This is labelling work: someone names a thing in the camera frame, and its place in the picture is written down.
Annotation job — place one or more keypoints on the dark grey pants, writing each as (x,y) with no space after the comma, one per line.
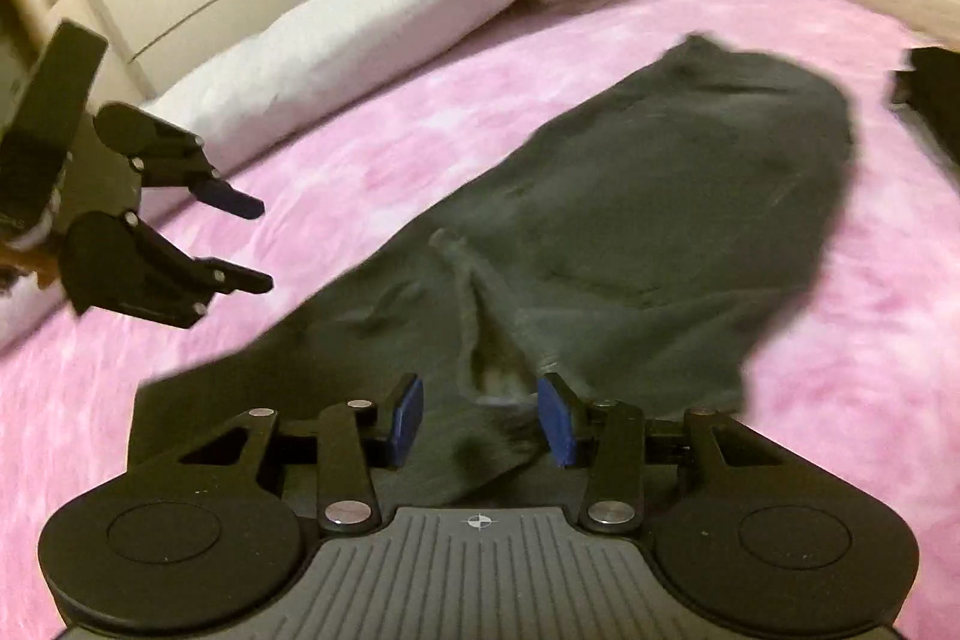
(630,205)

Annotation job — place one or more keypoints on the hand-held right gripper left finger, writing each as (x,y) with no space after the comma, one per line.
(405,419)

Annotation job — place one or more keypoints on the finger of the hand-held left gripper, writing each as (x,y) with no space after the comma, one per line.
(225,194)
(225,280)

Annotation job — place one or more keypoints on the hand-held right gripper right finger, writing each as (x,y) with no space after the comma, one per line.
(559,422)

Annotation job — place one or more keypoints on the white duvet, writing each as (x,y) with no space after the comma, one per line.
(360,25)

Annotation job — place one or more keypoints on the black flat object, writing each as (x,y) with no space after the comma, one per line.
(934,100)

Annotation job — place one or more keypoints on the pink floral blanket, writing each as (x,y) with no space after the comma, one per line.
(390,160)

